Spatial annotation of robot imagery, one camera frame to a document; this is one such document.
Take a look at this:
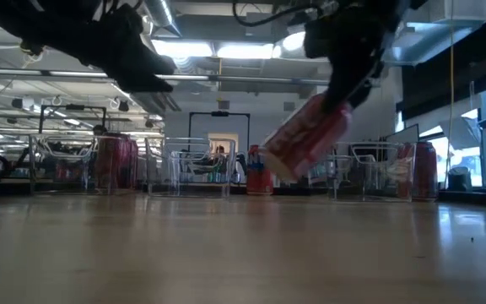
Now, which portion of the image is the black metal gantry frame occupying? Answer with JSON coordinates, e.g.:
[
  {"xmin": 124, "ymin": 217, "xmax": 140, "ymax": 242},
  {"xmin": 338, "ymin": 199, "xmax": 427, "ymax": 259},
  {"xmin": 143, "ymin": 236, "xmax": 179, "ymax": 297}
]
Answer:
[{"xmin": 187, "ymin": 110, "xmax": 251, "ymax": 141}]

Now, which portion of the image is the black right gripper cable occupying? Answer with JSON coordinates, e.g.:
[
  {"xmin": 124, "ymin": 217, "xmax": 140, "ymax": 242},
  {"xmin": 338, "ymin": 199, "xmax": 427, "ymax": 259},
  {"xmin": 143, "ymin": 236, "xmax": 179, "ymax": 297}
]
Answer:
[{"xmin": 231, "ymin": 1, "xmax": 325, "ymax": 28}]

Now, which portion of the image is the grey ceiling box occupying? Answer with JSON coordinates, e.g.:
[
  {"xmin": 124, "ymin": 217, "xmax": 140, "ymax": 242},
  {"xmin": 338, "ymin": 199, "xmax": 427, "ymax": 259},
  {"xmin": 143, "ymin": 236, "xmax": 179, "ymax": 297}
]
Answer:
[{"xmin": 245, "ymin": 11, "xmax": 274, "ymax": 39}]

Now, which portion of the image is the white softbox lamp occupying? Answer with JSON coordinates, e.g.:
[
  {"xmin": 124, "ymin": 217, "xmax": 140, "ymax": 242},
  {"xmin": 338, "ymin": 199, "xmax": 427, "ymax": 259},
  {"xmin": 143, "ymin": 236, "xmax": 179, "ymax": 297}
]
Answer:
[{"xmin": 438, "ymin": 116, "xmax": 483, "ymax": 151}]

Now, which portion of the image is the ceiling light panel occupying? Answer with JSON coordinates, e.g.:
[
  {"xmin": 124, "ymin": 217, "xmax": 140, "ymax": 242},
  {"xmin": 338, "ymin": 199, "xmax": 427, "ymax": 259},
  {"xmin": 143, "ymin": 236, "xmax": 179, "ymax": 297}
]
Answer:
[
  {"xmin": 152, "ymin": 39, "xmax": 214, "ymax": 59},
  {"xmin": 216, "ymin": 41, "xmax": 276, "ymax": 60}
]

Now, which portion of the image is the round ceiling light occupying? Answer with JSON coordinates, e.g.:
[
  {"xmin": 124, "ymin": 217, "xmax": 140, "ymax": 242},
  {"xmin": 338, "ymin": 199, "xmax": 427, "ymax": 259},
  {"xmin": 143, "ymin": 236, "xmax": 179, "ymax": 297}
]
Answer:
[{"xmin": 280, "ymin": 31, "xmax": 307, "ymax": 52}]

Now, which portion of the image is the clear plastic bin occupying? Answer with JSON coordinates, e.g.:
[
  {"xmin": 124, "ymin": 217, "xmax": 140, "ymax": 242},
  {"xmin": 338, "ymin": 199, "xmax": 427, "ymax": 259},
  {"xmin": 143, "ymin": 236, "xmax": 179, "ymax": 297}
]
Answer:
[
  {"xmin": 29, "ymin": 133, "xmax": 143, "ymax": 196},
  {"xmin": 328, "ymin": 141, "xmax": 417, "ymax": 203},
  {"xmin": 144, "ymin": 135, "xmax": 238, "ymax": 198}
]

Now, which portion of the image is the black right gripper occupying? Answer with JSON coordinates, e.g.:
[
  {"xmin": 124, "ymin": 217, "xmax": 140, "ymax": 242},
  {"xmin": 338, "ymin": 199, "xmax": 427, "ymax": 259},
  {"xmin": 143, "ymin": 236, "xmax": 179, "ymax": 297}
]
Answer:
[{"xmin": 303, "ymin": 0, "xmax": 400, "ymax": 114}]

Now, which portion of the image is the red can with blue label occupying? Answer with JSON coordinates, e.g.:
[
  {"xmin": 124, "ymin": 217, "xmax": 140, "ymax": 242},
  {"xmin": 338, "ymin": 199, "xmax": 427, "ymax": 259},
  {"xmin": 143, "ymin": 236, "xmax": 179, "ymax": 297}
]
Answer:
[
  {"xmin": 411, "ymin": 141, "xmax": 439, "ymax": 202},
  {"xmin": 246, "ymin": 144, "xmax": 275, "ymax": 196}
]

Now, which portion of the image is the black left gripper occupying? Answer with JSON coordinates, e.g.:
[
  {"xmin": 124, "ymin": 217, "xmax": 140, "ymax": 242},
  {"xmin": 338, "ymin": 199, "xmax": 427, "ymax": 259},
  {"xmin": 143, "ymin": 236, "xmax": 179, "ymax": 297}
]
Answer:
[{"xmin": 86, "ymin": 2, "xmax": 177, "ymax": 95}]

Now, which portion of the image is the grey ceiling pipe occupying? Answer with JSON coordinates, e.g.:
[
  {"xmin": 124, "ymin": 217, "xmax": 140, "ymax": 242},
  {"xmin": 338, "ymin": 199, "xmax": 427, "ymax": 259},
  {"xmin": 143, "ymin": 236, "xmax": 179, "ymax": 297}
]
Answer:
[{"xmin": 0, "ymin": 68, "xmax": 332, "ymax": 86}]

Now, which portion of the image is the white ceiling duct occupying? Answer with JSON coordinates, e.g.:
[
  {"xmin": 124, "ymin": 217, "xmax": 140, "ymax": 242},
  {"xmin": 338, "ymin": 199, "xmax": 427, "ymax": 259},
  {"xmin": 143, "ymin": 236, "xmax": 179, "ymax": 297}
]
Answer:
[{"xmin": 384, "ymin": 0, "xmax": 486, "ymax": 68}]

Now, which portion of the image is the silver ceiling duct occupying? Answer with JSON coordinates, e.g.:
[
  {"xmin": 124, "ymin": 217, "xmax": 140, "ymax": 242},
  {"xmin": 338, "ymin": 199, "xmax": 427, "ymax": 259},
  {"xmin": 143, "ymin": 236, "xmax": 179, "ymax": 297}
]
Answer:
[{"xmin": 141, "ymin": 0, "xmax": 183, "ymax": 38}]

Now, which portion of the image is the grey trash bin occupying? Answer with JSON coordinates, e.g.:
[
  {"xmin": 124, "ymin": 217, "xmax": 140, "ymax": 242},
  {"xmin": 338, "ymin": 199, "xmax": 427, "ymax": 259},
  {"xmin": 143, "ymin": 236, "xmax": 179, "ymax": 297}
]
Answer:
[{"xmin": 447, "ymin": 166, "xmax": 474, "ymax": 192}]

